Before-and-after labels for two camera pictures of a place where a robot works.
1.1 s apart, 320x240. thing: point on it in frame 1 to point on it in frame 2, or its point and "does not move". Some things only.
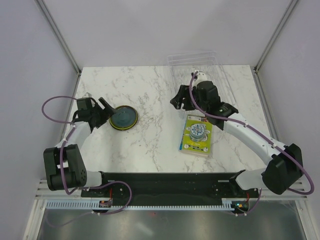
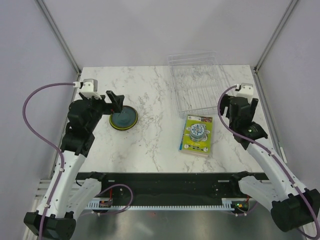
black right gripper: [177, 100] to [225, 102]
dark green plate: [125, 118] does not move
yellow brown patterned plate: [125, 118] does not move
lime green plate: [126, 118] does not move
